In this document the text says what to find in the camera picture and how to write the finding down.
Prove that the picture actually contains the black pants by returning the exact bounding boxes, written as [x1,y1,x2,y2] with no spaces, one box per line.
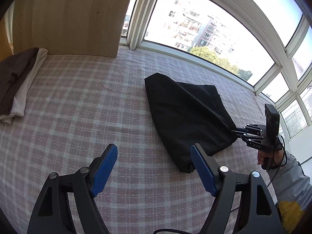
[144,73,238,173]

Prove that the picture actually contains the grey sleeved right forearm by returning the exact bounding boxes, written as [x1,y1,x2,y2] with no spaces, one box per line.
[267,152,311,233]

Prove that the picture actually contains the person's right hand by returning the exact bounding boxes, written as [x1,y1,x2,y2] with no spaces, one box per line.
[258,150,284,168]

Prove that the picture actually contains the folded cream knit garment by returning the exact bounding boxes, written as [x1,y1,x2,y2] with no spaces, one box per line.
[1,48,48,124]

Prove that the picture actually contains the pink plaid table cloth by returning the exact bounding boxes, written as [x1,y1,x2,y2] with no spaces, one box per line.
[1,47,265,233]

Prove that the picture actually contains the folded dark brown garment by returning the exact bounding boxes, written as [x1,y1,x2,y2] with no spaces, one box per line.
[1,47,39,115]

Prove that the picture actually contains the knotty pine plank board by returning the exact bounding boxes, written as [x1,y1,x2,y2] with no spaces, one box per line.
[0,18,13,61]

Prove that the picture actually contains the large light wooden board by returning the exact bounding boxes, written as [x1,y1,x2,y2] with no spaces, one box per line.
[13,0,129,58]

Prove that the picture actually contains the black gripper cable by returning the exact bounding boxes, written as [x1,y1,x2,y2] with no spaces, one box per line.
[153,134,288,234]

